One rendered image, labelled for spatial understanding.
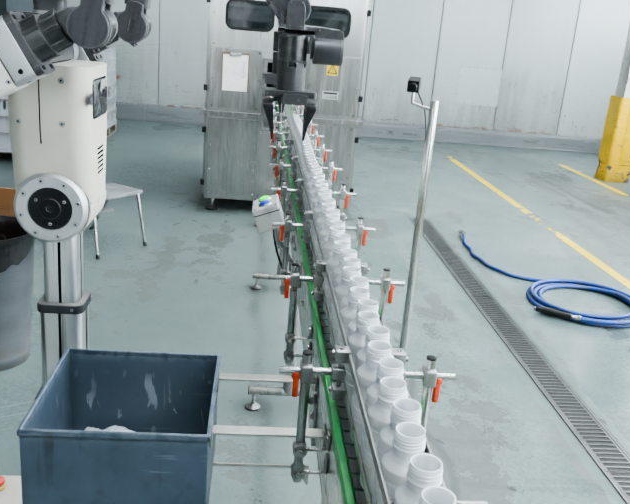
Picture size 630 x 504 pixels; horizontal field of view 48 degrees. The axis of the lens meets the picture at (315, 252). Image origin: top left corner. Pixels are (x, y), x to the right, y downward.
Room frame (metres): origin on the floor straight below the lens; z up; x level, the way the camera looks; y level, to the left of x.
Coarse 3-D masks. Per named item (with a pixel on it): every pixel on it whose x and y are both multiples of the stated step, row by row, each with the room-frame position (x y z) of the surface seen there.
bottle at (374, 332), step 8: (368, 328) 1.05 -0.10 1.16; (376, 328) 1.06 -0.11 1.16; (384, 328) 1.06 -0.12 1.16; (368, 336) 1.04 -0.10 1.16; (376, 336) 1.03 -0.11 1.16; (384, 336) 1.03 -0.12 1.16; (360, 352) 1.04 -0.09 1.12; (360, 360) 1.03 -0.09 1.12; (352, 400) 1.04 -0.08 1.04; (352, 408) 1.04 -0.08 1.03
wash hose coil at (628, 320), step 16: (464, 240) 5.77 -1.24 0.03; (528, 288) 4.67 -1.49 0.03; (544, 288) 4.71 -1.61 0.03; (576, 288) 4.82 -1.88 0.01; (592, 288) 4.79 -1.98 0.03; (608, 288) 4.77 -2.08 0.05; (544, 304) 4.35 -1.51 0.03; (576, 320) 4.16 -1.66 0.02; (592, 320) 4.10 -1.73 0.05; (608, 320) 4.11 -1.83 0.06; (624, 320) 4.13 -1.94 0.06
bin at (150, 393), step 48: (48, 384) 1.17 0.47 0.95; (96, 384) 1.32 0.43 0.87; (144, 384) 1.33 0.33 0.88; (192, 384) 1.34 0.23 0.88; (48, 432) 1.02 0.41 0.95; (96, 432) 1.02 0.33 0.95; (144, 432) 1.04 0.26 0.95; (192, 432) 1.34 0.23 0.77; (240, 432) 1.09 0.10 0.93; (288, 432) 1.11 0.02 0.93; (48, 480) 1.02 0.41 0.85; (96, 480) 1.03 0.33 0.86; (144, 480) 1.03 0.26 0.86; (192, 480) 1.04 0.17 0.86
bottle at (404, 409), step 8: (400, 400) 0.83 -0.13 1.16; (408, 400) 0.83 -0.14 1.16; (392, 408) 0.81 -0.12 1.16; (400, 408) 0.83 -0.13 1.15; (408, 408) 0.83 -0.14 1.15; (416, 408) 0.82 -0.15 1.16; (392, 416) 0.81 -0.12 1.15; (400, 416) 0.80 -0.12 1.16; (408, 416) 0.79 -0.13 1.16; (416, 416) 0.80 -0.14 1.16; (392, 424) 0.80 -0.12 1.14; (384, 432) 0.81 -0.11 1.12; (392, 432) 0.80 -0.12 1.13; (384, 440) 0.80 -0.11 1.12; (384, 448) 0.79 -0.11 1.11; (376, 480) 0.80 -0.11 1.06; (376, 488) 0.80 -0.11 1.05; (376, 496) 0.80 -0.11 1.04
